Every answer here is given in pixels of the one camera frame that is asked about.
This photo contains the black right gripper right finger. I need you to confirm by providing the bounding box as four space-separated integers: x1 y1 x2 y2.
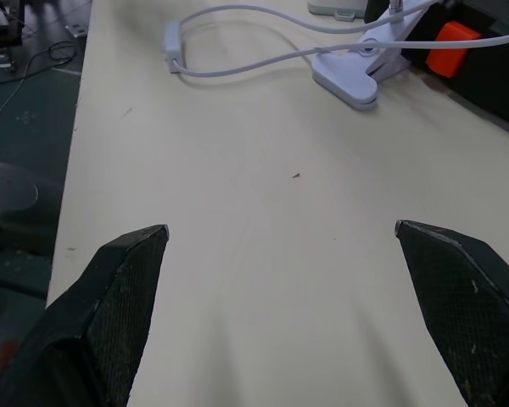
394 219 509 407

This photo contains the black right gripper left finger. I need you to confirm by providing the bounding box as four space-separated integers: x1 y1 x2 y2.
0 224 171 407

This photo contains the white clamp lamp base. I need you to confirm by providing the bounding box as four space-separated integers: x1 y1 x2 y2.
311 0 419 112

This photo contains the black box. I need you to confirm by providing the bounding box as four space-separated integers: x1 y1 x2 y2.
363 0 509 133

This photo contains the orange block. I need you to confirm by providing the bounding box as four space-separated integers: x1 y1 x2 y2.
425 20 481 79

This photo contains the white device with slot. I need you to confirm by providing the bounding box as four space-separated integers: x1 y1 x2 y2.
307 0 367 20

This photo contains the black floor cable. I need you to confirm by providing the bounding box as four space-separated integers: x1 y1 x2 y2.
0 40 78 137

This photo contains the white inline cable switch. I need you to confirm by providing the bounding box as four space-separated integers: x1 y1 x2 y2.
164 20 183 75

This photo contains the black metal frame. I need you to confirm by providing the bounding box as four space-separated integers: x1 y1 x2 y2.
0 0 31 73

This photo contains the white cable with switch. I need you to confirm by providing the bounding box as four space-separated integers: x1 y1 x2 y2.
172 0 509 79

